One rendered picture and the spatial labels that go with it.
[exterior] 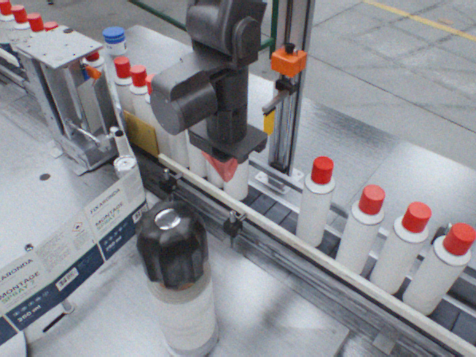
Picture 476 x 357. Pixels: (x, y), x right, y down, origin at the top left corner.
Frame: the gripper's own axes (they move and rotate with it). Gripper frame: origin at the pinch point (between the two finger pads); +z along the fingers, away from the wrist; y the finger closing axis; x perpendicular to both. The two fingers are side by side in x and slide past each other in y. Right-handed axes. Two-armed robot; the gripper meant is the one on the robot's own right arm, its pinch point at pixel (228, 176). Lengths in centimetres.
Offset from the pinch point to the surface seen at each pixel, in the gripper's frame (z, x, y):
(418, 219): -0.7, 10.2, 26.5
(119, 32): 17, 40, -82
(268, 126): -1.6, 12.4, -1.5
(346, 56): 106, 228, -84
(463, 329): 19.4, 12.4, 40.0
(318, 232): 14.2, 10.2, 12.6
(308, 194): 4.6, 8.8, 9.9
